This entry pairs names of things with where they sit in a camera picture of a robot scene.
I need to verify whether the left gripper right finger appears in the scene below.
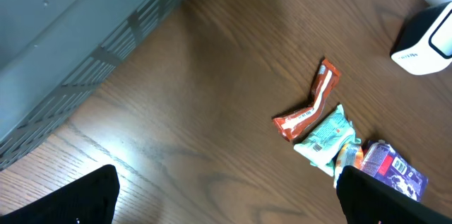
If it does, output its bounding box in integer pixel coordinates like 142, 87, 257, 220
336, 166, 451, 224

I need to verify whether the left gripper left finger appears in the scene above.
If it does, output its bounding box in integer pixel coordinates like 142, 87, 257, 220
1, 165, 120, 224

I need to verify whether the purple sanitary pad pack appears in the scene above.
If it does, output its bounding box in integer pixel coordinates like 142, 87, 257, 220
361, 140, 429, 202

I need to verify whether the orange white snack packet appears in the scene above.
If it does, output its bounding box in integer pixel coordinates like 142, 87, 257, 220
333, 143, 364, 188

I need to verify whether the teal snack packet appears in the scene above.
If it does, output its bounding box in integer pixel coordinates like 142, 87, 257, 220
294, 105, 361, 177

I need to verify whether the red-orange snack bar wrapper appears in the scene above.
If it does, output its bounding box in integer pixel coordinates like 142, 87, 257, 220
273, 59, 341, 142

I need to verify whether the white barcode scanner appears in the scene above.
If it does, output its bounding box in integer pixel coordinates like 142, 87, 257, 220
391, 1, 451, 76

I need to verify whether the grey plastic shopping basket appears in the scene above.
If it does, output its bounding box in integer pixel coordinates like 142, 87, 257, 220
1, 0, 182, 168

